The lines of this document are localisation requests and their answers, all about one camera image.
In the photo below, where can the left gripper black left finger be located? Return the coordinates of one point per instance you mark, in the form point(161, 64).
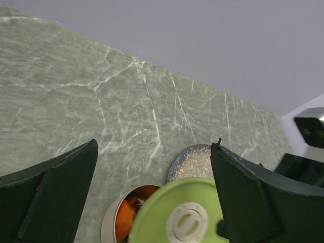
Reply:
point(44, 203)

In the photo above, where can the speckled ceramic plate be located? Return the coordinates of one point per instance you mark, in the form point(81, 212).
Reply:
point(193, 162)

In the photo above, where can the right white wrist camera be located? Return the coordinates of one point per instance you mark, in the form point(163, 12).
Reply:
point(310, 125)

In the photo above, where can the orange chicken wing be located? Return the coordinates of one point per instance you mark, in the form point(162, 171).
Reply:
point(125, 217)

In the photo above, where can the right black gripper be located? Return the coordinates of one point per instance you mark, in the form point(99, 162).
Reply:
point(301, 169)

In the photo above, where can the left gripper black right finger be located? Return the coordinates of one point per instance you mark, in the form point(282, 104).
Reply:
point(259, 205)

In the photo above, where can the green round lid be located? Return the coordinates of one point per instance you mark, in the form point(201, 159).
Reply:
point(186, 210)

